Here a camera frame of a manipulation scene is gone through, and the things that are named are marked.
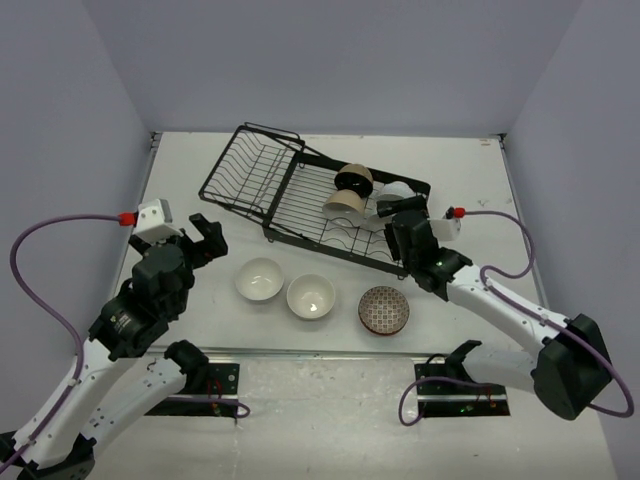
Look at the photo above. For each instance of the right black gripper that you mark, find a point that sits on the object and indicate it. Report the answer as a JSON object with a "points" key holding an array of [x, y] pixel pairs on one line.
{"points": [[389, 208]]}

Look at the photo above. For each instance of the black glazed tan bowl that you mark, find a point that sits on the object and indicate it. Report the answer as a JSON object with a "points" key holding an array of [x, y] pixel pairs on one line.
{"points": [[355, 177]]}

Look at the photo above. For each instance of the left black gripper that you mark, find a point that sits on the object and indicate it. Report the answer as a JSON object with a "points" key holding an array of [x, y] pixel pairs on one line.
{"points": [[213, 239]]}

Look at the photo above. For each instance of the plain tan bowl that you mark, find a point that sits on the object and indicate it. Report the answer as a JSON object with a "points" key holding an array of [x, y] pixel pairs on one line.
{"points": [[345, 208]]}

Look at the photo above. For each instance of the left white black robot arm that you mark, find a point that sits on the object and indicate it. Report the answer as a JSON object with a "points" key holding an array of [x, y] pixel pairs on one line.
{"points": [[62, 439]]}

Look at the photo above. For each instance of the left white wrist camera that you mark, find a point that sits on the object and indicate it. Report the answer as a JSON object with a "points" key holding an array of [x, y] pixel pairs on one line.
{"points": [[155, 222]]}

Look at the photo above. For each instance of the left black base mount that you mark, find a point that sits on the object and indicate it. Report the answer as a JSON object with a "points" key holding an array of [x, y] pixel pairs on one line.
{"points": [[215, 381]]}

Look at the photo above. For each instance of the black wire dish rack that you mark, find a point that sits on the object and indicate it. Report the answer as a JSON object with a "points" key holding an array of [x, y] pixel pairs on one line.
{"points": [[272, 178]]}

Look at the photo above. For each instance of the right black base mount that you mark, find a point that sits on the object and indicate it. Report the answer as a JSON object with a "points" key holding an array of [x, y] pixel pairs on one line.
{"points": [[443, 399]]}

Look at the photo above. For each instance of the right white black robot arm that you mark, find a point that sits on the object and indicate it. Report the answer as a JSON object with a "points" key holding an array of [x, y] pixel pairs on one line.
{"points": [[563, 361]]}

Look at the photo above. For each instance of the red patterned bowl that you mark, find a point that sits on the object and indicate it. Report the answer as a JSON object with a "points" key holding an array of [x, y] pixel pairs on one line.
{"points": [[383, 310]]}

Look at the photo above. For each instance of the white bowl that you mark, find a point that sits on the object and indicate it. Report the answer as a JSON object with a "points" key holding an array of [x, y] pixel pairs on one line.
{"points": [[395, 191], [259, 279], [375, 222]]}

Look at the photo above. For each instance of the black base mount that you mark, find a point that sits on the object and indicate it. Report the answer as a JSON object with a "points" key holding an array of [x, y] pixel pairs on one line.
{"points": [[443, 399], [215, 381]]}

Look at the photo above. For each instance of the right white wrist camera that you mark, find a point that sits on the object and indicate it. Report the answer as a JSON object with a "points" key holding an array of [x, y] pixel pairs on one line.
{"points": [[447, 228]]}

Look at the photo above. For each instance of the tan bowl with leaf motif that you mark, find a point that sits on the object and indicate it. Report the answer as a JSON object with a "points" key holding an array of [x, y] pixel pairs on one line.
{"points": [[310, 296]]}

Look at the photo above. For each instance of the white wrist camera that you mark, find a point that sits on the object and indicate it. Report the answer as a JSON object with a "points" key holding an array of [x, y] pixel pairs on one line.
{"points": [[447, 228], [155, 222]]}

